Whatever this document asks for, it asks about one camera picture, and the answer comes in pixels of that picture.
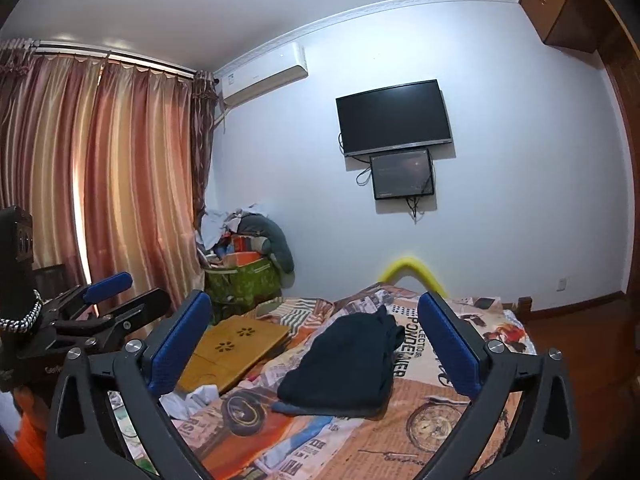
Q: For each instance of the printed blanket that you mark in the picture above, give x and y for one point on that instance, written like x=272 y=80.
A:
x=400 y=435

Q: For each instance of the black television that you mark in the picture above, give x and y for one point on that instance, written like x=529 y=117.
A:
x=392 y=115

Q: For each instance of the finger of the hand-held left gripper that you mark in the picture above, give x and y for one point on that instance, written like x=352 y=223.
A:
x=107 y=285
x=140 y=310

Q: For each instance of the dark navy pants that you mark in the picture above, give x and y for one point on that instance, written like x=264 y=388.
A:
x=340 y=365

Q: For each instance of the wooden lap desk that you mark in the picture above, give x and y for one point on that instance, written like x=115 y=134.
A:
x=235 y=345

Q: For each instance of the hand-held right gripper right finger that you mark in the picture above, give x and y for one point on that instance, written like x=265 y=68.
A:
x=450 y=345

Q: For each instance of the orange cloth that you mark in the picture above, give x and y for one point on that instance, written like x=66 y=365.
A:
x=30 y=440

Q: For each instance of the white crumpled cloth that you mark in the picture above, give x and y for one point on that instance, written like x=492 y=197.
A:
x=195 y=400

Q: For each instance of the pile of clothes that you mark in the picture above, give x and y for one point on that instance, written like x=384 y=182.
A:
x=215 y=225

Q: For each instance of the blue jeans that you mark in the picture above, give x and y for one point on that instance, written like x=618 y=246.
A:
x=300 y=408

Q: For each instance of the pink striped curtain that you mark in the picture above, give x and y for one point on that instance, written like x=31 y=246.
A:
x=125 y=185

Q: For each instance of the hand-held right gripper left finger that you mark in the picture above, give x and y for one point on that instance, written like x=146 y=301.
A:
x=175 y=345

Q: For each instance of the white air conditioner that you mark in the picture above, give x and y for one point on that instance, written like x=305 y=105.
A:
x=265 y=77

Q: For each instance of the black mesh chair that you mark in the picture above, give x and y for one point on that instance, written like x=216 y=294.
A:
x=50 y=280

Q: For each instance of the small black monitor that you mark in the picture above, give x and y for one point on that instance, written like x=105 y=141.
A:
x=402 y=175

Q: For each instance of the wooden bed post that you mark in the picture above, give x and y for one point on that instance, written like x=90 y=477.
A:
x=525 y=306

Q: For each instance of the wooden wall cabinet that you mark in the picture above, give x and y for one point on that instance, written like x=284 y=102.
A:
x=550 y=0

